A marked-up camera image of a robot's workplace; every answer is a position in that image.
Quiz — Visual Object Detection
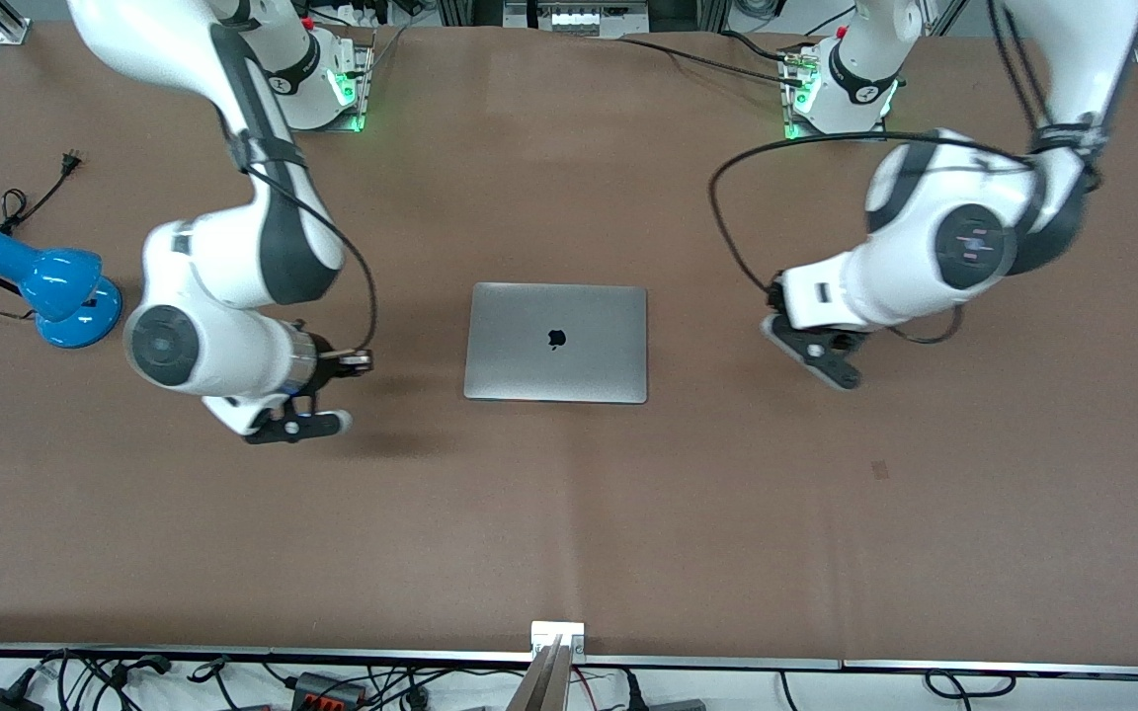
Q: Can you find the grey laptop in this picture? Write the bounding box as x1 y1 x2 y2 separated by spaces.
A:
463 282 649 405

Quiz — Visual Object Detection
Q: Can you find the blue desk lamp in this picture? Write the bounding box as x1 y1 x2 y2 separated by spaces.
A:
0 229 124 350

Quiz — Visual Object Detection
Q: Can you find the black orange connector box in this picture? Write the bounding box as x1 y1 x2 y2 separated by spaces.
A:
286 671 369 709

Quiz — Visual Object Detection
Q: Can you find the white power strip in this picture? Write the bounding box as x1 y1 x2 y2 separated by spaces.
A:
549 0 651 40

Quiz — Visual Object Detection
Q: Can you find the silver aluminium profile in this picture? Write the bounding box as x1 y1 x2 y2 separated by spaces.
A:
504 636 576 711

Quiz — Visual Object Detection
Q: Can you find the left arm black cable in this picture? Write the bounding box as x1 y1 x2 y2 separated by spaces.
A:
708 130 1036 347

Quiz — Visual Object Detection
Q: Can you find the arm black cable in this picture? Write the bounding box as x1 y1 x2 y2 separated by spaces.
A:
233 158 378 378
708 130 1036 347

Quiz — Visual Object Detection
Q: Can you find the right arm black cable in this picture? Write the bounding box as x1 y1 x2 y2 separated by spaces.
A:
233 158 378 378

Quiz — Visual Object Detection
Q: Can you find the black base supply cable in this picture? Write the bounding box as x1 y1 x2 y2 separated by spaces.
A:
616 30 817 84

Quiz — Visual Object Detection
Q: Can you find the black lamp power cable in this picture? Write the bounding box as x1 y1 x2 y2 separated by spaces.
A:
0 147 87 321

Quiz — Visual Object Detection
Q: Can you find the silver table edge bracket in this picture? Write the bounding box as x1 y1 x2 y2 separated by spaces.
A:
530 620 587 659

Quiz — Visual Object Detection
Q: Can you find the black looped cable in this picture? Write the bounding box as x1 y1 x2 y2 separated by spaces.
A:
925 669 1016 699

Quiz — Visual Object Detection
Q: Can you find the black aluminium frame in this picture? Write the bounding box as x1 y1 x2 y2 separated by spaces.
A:
436 0 730 37

